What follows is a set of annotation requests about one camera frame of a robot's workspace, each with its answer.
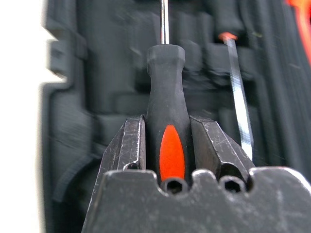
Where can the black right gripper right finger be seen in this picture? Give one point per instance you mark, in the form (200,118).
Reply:
(213,145)

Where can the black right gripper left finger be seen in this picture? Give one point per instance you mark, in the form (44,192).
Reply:
(128,145)

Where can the black screwdriver with orange inlay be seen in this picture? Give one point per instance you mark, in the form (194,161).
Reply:
(167,97)

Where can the slim metal tool orange end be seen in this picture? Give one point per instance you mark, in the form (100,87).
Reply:
(239,97)

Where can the black plastic tool case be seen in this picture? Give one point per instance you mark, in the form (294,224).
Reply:
(109,72)

